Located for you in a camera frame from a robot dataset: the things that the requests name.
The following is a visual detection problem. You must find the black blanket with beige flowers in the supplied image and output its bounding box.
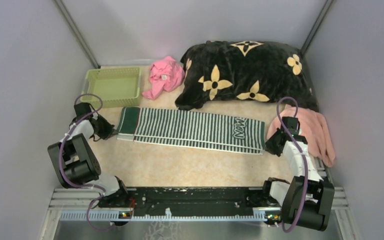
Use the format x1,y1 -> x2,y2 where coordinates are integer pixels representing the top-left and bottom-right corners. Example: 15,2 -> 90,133
175,40 -> 319,112

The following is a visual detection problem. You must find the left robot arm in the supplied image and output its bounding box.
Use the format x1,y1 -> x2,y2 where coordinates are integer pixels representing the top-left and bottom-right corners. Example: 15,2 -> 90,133
47,114 -> 130,208

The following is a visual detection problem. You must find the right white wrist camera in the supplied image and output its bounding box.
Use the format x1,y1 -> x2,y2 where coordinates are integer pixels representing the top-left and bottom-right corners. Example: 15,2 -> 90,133
280,116 -> 300,136

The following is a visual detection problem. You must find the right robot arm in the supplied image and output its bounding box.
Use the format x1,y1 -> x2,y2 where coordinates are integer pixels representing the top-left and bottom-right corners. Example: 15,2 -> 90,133
261,128 -> 335,233

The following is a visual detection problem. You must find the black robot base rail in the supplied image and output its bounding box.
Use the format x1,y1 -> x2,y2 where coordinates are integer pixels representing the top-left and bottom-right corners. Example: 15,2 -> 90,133
97,187 -> 282,225

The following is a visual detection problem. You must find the green perforated plastic basket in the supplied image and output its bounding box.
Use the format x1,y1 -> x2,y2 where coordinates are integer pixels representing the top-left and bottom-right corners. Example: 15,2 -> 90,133
80,66 -> 142,109

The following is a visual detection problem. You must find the light salmon pink towel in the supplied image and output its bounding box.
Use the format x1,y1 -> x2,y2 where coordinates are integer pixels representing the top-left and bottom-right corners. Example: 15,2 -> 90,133
280,104 -> 336,168

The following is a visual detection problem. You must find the green white striped towel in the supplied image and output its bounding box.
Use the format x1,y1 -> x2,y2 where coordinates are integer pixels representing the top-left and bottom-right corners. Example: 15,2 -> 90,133
116,107 -> 265,155

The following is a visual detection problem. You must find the bright pink crumpled towel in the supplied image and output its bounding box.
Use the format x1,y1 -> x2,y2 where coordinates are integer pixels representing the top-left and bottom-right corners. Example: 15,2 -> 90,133
142,56 -> 185,100

